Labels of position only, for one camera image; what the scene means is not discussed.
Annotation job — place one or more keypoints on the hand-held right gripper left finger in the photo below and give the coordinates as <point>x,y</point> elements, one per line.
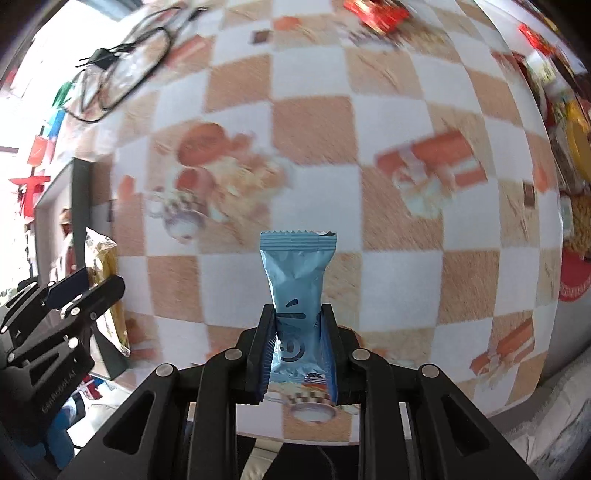
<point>268,360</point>

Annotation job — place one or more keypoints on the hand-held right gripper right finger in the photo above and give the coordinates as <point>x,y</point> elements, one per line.
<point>328,360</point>

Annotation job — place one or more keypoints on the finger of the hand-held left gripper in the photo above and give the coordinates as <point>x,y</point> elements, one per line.
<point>104,293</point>
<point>67,288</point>

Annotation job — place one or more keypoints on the gold snack packet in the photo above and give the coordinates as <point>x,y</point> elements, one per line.
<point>104,258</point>

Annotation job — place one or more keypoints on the dark green box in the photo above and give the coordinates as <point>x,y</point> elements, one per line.
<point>81,207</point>

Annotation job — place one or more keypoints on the blue snack packet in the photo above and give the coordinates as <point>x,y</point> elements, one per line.
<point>295,277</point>

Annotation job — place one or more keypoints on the black power adapter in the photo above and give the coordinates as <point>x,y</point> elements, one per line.
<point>104,57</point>

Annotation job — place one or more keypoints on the red round mat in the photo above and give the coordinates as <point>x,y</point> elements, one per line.
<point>575,279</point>

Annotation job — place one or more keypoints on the bag of peanuts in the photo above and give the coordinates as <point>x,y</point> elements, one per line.
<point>579,226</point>

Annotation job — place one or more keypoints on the large red snack bag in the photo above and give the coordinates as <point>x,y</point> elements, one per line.
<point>378,14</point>

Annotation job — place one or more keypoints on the pile of snack packets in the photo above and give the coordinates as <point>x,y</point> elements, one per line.
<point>554,60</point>

